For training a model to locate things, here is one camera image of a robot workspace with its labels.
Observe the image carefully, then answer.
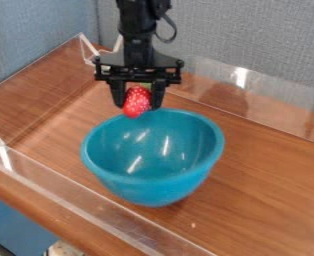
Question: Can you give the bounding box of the clear acrylic front barrier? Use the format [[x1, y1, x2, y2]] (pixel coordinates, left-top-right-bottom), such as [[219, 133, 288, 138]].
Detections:
[[0, 137, 217, 256]]

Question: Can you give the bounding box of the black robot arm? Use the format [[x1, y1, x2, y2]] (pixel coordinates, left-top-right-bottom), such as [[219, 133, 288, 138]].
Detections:
[[93, 0, 184, 110]]

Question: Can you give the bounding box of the clear acrylic corner bracket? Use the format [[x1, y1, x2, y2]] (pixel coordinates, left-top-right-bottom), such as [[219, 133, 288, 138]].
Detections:
[[78, 33, 122, 67]]

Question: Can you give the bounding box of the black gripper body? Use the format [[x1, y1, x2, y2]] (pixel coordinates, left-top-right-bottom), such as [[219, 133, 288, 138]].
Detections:
[[93, 35, 184, 84]]

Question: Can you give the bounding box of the red toy strawberry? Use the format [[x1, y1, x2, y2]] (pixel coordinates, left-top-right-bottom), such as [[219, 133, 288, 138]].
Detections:
[[122, 86, 150, 118]]

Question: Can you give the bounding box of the clear acrylic barrier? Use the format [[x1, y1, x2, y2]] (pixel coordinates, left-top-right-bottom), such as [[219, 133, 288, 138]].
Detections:
[[77, 32, 314, 147], [0, 137, 217, 256]]

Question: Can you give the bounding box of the clear acrylic back barrier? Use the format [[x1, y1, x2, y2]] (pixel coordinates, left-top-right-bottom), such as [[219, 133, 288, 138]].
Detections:
[[77, 32, 314, 147]]

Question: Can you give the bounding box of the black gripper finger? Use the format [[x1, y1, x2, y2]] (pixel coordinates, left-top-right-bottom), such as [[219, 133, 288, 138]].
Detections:
[[109, 81, 126, 108], [150, 80, 166, 110]]

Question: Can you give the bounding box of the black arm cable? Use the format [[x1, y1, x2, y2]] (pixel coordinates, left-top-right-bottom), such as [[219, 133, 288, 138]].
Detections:
[[153, 13, 178, 44]]

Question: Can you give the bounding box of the blue plastic bowl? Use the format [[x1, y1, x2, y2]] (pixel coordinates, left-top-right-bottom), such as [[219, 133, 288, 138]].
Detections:
[[80, 109, 225, 207]]

